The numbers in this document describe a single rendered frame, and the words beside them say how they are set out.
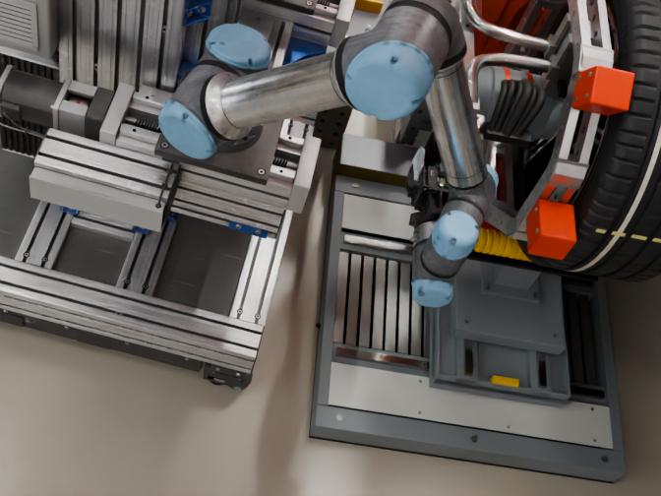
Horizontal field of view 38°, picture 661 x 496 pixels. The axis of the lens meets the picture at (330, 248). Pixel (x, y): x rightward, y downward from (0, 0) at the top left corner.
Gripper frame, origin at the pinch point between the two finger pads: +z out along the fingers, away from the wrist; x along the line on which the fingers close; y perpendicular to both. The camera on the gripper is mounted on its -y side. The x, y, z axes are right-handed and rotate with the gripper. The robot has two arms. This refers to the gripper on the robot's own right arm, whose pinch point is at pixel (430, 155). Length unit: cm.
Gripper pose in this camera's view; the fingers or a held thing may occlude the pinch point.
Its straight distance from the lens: 199.0
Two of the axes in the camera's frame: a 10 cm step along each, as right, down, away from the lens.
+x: -9.7, -1.7, -1.4
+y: 2.2, -5.4, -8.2
